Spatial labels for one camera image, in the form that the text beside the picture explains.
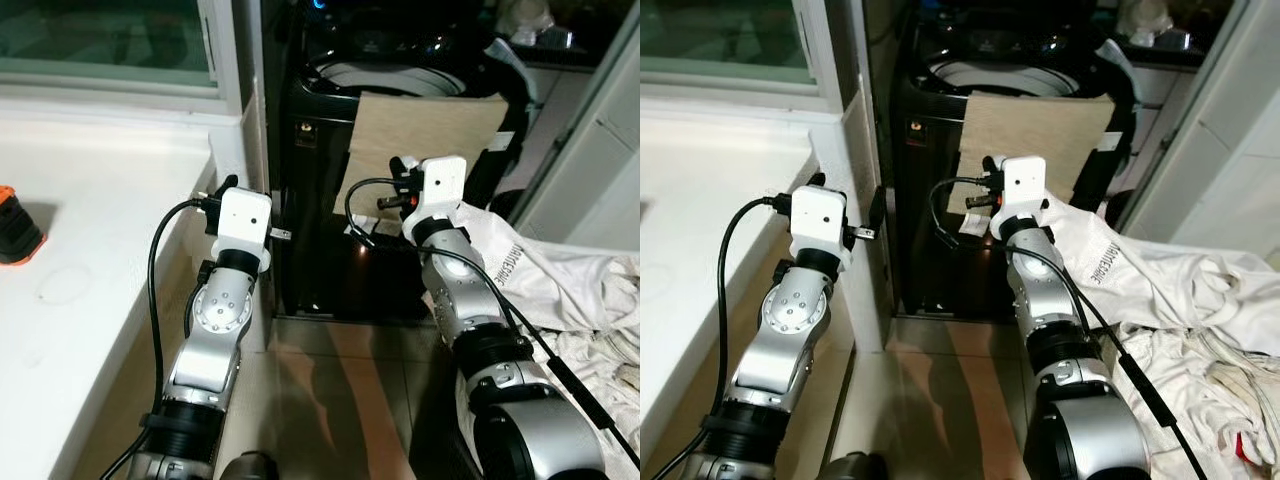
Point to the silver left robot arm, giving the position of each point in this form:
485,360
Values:
790,315
215,315

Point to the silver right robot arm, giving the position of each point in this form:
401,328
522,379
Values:
460,290
1040,290

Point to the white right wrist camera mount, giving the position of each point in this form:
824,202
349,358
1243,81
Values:
440,185
1022,185

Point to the white drawer cabinet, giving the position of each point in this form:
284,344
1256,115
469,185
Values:
560,120
1160,110

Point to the black top-load washing machine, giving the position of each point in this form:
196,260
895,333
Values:
320,270
920,270

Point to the white garment with black print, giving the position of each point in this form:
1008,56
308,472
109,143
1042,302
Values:
1150,265
540,270

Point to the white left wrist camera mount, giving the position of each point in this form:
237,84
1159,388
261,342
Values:
245,225
818,222

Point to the white laundry pile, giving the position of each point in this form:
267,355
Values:
1220,380
610,350

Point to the orange and black object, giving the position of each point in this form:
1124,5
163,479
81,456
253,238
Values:
18,235

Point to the window with white frame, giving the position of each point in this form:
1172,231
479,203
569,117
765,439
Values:
100,40
720,40

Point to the robot left leg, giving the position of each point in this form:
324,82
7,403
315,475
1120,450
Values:
855,468
250,468

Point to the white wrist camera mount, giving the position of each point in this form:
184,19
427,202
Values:
818,222
1022,185
245,225
440,185

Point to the white cabinet door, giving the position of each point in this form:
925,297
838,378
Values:
1230,150
600,150

